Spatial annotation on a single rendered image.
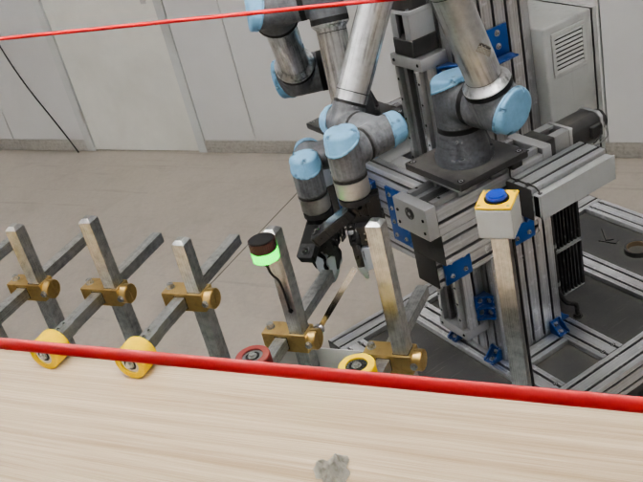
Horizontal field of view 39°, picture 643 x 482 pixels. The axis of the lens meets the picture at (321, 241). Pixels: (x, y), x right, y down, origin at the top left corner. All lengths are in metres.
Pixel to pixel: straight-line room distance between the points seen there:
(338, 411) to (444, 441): 0.23
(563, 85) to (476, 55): 0.64
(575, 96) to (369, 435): 1.33
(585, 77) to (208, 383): 1.40
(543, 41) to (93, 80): 3.78
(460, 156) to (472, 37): 0.37
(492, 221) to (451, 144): 0.57
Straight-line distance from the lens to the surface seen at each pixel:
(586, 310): 3.15
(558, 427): 1.70
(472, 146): 2.27
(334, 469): 1.68
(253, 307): 3.90
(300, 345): 2.11
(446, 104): 2.22
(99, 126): 6.02
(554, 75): 2.62
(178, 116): 5.57
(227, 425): 1.86
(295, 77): 2.58
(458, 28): 2.02
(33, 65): 6.15
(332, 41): 2.25
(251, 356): 2.01
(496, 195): 1.73
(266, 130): 5.24
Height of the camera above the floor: 2.05
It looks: 29 degrees down
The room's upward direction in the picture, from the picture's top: 14 degrees counter-clockwise
